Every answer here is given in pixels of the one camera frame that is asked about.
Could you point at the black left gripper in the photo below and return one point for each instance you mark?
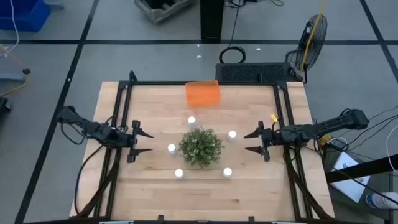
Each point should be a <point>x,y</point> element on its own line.
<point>133,141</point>

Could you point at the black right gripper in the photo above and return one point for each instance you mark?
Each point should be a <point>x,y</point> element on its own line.
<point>269,138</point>

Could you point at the white pill bottle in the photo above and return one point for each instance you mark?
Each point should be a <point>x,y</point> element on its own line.
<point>227,172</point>
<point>191,120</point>
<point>172,148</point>
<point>179,173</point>
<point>232,135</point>

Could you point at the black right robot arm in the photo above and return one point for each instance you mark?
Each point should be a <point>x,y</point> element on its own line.
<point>311,130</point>

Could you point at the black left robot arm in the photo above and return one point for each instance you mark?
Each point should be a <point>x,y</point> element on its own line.
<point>93,129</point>

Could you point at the orange plastic basket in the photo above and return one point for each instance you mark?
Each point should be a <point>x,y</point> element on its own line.
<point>202,95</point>

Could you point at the green artificial plant black pot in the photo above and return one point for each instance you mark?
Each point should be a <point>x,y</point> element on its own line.
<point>201,147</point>

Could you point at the yellow plug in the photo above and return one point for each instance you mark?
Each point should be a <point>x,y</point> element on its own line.
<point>325,140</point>

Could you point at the black power adapter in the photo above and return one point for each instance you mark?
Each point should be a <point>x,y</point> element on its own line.
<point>337,143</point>

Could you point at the white cardboard box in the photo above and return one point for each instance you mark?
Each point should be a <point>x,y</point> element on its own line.
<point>348,183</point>

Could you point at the black metal beam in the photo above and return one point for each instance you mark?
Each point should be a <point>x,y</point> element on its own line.
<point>357,172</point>

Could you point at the black floor fan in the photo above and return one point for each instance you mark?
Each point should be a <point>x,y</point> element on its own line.
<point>307,35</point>

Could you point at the grey moulded crate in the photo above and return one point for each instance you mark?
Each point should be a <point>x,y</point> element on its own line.
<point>149,12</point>

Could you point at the black caster wheel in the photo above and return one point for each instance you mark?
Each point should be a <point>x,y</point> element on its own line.
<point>26,71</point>

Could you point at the black floor object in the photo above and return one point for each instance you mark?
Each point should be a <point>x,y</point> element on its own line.
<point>3,104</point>

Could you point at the grey stand base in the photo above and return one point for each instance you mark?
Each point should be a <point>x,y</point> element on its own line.
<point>12,77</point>

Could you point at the blue plastic bin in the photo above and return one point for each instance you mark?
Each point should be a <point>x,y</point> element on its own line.
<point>25,15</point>

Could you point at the black metal table frame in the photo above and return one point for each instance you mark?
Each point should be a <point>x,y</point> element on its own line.
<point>155,83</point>

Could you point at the black square post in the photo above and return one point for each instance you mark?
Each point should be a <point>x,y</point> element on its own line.
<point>211,21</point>

